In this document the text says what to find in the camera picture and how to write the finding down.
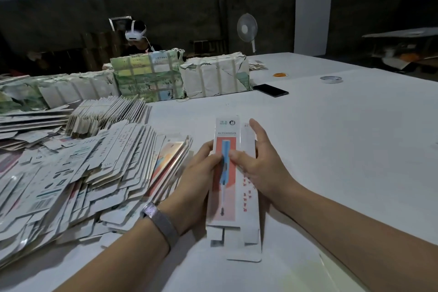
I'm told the person's left hand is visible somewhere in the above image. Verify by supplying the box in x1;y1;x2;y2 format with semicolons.
159;139;227;235

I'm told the person's right hand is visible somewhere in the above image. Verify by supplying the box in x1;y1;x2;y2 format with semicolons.
229;119;300;206

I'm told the toothbrush carton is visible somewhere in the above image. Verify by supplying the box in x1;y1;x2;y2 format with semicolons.
205;117;263;262

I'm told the fanned stack of white cartons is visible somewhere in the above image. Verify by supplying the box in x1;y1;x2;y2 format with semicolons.
65;95;151;137

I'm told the pile of cartons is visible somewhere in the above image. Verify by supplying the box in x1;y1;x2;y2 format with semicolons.
0;100;194;269

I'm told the person's left forearm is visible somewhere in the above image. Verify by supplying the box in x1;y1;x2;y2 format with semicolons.
58;220;168;292

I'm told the person's right forearm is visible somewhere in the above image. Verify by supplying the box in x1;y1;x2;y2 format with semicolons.
274;182;438;292

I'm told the grey band wristwatch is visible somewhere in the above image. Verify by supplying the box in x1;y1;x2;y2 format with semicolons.
140;201;180;248

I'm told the black smartphone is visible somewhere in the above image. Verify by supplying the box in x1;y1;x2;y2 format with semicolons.
253;83;290;98

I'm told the green printed wrapped bundle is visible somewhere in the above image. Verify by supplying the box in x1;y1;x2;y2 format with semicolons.
109;49;186;102

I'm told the dark wooden chair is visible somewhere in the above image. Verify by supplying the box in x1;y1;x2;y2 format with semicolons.
192;38;227;55

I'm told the white standing fan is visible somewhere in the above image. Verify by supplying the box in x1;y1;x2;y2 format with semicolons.
237;13;259;54

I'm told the white board panel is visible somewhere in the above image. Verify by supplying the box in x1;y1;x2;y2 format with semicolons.
293;0;334;57

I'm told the row of white wrapped bundles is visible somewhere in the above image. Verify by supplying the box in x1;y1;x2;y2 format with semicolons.
0;71;119;113

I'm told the cluttered side table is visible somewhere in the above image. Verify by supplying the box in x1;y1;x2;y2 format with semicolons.
363;27;438;77

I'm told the white strapped wrapped bundle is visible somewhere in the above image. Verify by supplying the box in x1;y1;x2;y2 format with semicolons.
179;52;251;99

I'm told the white head-mounted camera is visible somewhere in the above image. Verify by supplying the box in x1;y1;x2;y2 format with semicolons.
109;16;148;42

